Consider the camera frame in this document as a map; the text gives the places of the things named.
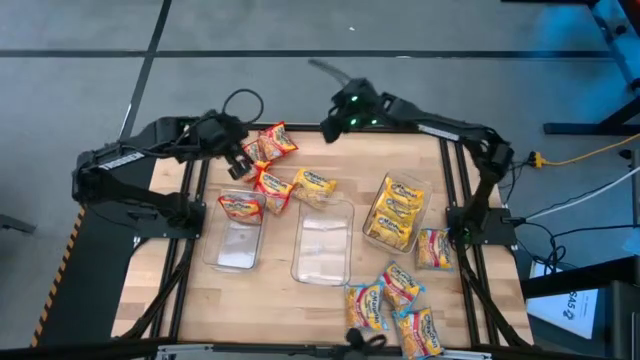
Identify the dark metal foot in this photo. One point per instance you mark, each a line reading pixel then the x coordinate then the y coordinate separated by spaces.
pixel 17 224

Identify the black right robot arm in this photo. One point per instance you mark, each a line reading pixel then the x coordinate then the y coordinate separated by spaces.
pixel 450 131

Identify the yellow creamy chicken ramen pack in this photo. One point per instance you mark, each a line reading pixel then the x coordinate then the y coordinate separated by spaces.
pixel 315 182
pixel 404 191
pixel 397 210
pixel 390 231

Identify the blue-edged ramen pack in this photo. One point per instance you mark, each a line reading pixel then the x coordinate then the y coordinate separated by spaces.
pixel 365 306
pixel 419 334
pixel 400 285
pixel 434 248

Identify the clear plastic bin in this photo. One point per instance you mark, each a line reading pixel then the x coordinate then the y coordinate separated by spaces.
pixel 235 250
pixel 322 250
pixel 421 212

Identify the white paper sheet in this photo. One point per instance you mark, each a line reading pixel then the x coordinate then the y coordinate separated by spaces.
pixel 565 315

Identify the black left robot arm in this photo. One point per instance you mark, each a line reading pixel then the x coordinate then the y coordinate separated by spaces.
pixel 125 160

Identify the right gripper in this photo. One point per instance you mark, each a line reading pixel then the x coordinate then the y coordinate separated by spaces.
pixel 357 107

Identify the black stand frame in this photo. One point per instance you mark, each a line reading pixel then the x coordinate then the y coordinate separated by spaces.
pixel 580 128

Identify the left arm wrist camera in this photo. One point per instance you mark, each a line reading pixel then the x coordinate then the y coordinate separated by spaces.
pixel 215 132

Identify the black hazard-striped base plate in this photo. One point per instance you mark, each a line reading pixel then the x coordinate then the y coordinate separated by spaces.
pixel 85 290

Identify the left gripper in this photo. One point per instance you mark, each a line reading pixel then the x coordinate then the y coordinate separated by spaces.
pixel 235 156

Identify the black cabinet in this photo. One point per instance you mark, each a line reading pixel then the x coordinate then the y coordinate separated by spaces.
pixel 620 320

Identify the silver aluminium bar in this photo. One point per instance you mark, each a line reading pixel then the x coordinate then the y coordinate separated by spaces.
pixel 200 351

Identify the black aluminium rail frame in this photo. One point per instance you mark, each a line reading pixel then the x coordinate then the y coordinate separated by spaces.
pixel 443 175

